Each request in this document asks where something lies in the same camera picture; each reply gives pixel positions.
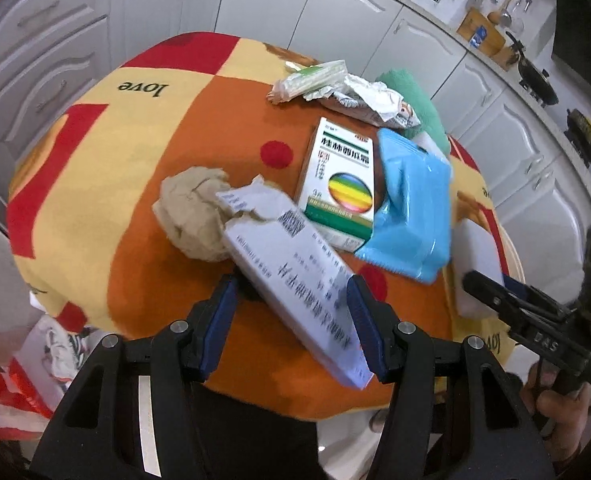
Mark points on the green white rainbow medicine box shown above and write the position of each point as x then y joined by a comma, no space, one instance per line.
335,170

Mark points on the hanging kitchen utensils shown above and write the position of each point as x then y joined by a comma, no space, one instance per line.
510,2

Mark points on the blue wet wipe packet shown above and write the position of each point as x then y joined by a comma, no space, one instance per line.
415,210

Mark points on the orange yellow red printed blanket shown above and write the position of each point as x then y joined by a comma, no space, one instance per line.
150,185

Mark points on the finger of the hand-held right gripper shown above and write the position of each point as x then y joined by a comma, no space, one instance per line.
518,289
490,295

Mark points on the green towel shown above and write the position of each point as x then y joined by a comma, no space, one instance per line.
410,90

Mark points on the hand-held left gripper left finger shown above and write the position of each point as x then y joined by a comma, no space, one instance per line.
223,305

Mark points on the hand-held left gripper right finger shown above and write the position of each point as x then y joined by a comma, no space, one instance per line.
363,320

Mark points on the crumpled beige paper ball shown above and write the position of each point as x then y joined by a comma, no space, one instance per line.
190,210

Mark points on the wooden cutting board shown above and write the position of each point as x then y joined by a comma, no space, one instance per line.
483,32

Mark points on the crumpled white wrapper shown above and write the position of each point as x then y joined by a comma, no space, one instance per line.
375,95

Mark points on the red white plastic bag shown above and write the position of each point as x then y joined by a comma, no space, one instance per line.
40,355

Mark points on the crumpled white wrappers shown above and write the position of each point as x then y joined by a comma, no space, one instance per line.
345,106

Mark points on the yellow lidded clay pot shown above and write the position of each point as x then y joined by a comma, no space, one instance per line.
584,132

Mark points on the person's right hand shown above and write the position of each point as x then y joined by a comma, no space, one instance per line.
555,410

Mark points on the white cardboard medicine box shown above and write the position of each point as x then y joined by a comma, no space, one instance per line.
295,280

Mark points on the white sponge block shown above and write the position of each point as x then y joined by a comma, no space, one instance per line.
430,144
475,260

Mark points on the black wok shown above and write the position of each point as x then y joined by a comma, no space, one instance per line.
535,72

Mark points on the white kitchen base cabinets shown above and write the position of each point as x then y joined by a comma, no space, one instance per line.
325,5

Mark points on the white green plastic wrapper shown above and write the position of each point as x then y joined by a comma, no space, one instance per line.
310,77

